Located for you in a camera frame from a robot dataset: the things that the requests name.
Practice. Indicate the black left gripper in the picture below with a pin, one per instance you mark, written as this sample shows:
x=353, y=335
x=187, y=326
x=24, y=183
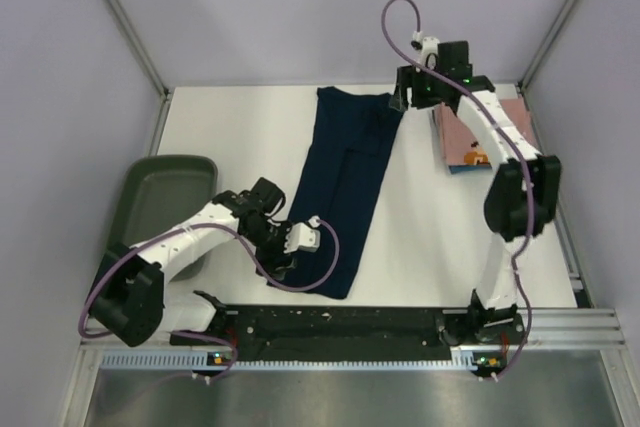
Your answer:
x=276, y=268

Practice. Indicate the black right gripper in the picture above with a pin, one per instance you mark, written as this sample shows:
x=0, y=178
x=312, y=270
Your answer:
x=407, y=78

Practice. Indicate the navy blue t-shirt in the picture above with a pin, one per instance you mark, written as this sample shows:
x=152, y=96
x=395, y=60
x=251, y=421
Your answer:
x=341, y=179

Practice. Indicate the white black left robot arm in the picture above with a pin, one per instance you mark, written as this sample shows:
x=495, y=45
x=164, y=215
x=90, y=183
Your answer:
x=131, y=299

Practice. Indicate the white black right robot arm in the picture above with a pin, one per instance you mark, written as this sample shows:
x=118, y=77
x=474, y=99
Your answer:
x=522, y=197

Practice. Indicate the dark green plastic bin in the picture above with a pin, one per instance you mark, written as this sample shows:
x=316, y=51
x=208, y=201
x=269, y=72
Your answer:
x=160, y=192

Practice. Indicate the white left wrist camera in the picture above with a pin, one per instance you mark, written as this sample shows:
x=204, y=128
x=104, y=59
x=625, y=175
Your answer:
x=303, y=236

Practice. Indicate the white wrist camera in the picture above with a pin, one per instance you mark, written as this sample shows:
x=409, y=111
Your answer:
x=426, y=48
x=303, y=236

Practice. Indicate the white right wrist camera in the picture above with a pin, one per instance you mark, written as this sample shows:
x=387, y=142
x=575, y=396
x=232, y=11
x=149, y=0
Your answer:
x=426, y=48

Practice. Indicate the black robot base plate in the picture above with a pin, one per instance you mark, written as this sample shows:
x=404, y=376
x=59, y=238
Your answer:
x=343, y=334

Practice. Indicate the light blue slotted cable duct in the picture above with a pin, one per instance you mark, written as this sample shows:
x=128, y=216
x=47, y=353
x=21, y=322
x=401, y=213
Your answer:
x=157, y=360

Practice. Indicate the right aluminium frame post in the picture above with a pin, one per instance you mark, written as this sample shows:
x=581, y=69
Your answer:
x=551, y=37

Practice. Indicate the aluminium frame post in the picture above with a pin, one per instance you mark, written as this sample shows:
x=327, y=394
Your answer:
x=136, y=46
x=551, y=37

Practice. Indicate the left aluminium frame post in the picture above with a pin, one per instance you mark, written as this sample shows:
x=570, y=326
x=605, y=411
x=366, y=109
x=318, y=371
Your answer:
x=136, y=46

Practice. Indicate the aluminium front frame rail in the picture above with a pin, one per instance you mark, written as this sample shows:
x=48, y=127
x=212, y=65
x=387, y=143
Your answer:
x=546, y=328

